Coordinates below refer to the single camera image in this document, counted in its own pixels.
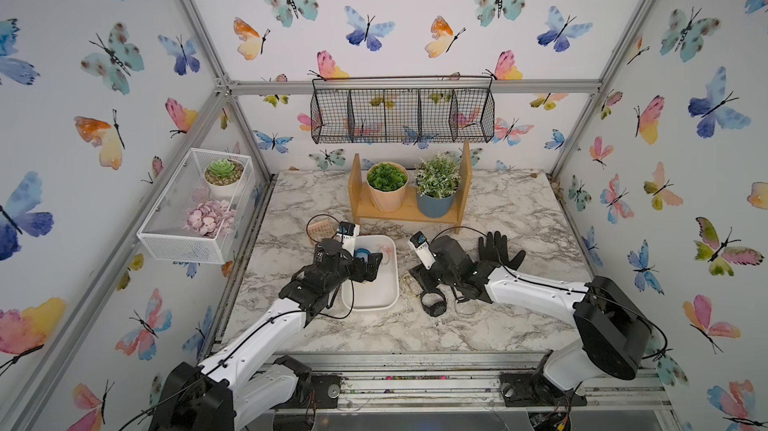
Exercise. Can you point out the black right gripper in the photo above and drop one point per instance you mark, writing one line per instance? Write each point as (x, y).
(420, 271)

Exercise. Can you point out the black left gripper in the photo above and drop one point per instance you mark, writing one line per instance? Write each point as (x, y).
(369, 267)

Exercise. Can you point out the black watch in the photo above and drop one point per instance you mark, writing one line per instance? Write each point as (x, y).
(434, 303)

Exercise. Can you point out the white translucent watch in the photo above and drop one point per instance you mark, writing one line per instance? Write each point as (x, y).
(467, 309)

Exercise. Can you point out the blue transparent watch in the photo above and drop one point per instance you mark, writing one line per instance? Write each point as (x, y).
(362, 253)

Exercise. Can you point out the pink white watch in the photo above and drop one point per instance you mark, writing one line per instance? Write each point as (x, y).
(387, 252)

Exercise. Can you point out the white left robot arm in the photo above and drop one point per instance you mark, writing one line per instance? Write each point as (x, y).
(230, 389)

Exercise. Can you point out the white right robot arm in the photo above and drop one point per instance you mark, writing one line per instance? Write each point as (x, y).
(613, 332)

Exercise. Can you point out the white storage box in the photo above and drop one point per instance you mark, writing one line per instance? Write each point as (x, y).
(382, 293)

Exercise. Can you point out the black rubber glove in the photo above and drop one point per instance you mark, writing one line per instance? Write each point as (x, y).
(493, 246)

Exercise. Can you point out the small wooden crate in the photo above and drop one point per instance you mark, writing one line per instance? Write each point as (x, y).
(320, 228)

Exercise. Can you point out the blue pot white-green plant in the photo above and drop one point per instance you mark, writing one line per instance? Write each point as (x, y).
(437, 183)

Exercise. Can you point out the wooden shelf stand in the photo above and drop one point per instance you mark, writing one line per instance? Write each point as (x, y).
(362, 205)

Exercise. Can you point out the pink pot green plant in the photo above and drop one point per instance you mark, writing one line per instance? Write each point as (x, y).
(387, 182)

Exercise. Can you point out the pink artificial flowers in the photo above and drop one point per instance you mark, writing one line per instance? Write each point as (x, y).
(210, 218)

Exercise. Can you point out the succulent in white pot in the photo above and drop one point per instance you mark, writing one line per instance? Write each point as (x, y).
(223, 177)

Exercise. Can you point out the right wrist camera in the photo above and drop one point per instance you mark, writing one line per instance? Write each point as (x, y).
(421, 246)

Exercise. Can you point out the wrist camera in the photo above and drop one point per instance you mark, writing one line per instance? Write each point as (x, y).
(347, 233)
(421, 246)

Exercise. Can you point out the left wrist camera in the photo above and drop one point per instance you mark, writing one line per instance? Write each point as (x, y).
(347, 233)

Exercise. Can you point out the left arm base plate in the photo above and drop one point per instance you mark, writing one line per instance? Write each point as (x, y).
(314, 392)

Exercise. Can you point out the white wire wall shelf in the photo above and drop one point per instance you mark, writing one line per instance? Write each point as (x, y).
(162, 232)

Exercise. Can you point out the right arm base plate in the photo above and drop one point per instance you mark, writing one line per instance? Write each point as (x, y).
(525, 389)

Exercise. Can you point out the black wire wall basket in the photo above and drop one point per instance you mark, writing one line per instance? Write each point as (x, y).
(417, 111)

